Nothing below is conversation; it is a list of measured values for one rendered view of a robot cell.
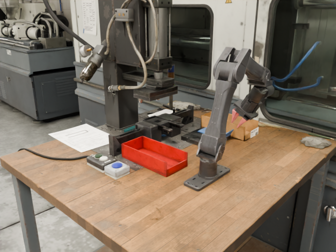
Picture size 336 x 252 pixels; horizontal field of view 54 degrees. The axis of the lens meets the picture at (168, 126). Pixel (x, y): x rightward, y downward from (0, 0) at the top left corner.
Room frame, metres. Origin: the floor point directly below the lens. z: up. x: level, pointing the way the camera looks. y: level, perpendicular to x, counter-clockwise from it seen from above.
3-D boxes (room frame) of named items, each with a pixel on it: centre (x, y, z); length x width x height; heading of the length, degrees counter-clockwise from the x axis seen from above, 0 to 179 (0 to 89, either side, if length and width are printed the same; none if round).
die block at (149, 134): (1.43, 0.04, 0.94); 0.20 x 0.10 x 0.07; 137
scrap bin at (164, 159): (1.17, 0.06, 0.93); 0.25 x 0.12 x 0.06; 47
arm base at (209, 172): (1.04, -0.14, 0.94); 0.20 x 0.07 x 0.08; 137
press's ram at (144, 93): (1.47, 0.10, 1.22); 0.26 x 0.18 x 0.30; 47
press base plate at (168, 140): (1.50, 0.08, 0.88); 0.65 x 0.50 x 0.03; 137
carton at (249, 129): (1.51, -0.30, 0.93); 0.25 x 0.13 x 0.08; 47
